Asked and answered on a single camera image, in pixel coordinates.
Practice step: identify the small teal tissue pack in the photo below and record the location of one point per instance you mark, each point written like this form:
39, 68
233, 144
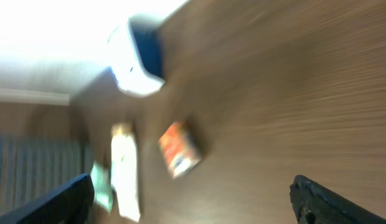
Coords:
102, 186

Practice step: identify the grey plastic mesh basket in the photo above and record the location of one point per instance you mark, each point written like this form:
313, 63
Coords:
29, 168

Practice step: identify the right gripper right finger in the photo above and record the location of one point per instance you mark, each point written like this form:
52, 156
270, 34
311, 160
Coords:
312, 204

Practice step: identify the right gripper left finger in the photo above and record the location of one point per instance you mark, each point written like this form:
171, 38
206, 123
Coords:
69, 203

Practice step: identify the small orange tissue pack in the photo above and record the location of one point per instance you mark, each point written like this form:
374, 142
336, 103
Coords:
179, 149

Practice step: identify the white green tube brown cap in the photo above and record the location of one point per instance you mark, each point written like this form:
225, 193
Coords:
124, 170

